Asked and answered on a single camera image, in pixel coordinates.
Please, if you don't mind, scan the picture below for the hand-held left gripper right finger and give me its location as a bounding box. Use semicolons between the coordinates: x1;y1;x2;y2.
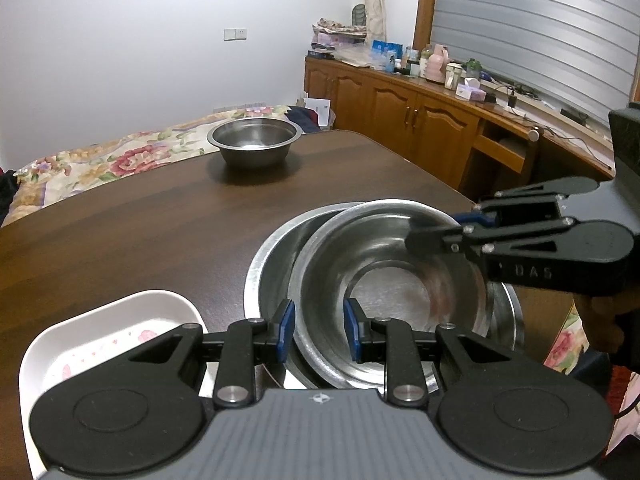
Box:
344;298;517;407

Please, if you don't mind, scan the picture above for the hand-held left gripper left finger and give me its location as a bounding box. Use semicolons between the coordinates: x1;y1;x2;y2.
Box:
127;299;297;408

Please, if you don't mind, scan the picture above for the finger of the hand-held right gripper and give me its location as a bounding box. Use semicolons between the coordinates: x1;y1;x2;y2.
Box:
404;220;581;267
452;177;601;228

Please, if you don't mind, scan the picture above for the large steel bowl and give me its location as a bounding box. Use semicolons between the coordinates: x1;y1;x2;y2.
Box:
245;202;526;392

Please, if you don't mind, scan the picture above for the medium steel bowl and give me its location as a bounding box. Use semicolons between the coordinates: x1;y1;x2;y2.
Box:
292;199;494;391

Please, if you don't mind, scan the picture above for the large white floral plate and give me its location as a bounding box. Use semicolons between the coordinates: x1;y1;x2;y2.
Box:
19;289;206;480

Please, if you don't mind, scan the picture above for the person's right hand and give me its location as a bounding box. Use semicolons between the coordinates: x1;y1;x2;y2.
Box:
573;294;629;357

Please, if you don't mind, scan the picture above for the purple tissue box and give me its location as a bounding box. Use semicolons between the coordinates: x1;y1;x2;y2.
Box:
455;80;487;104

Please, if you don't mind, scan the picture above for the wooden cabinet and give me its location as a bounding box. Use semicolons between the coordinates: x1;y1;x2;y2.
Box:
303;55;616;202

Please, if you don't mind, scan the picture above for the pink thermos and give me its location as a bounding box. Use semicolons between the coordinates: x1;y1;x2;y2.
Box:
424;44;448;84

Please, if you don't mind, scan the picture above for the grey window blind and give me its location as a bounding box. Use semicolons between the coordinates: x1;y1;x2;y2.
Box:
429;0;640;128

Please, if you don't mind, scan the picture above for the small steel bowl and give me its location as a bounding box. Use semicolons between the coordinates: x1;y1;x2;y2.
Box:
206;117;304;170

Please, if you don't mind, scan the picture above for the blue box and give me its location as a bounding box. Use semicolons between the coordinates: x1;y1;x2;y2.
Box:
370;39;404;74

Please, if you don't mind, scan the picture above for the white paper bag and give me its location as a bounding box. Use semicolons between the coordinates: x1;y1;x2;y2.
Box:
304;97;334;129

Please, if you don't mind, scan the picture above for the floral blanket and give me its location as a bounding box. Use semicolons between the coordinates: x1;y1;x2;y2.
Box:
0;105;302;227

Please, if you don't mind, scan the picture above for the dark clothing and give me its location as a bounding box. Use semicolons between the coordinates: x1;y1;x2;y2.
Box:
0;167;21;223

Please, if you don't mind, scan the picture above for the wooden window frame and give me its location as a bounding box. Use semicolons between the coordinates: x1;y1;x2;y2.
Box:
413;0;442;57

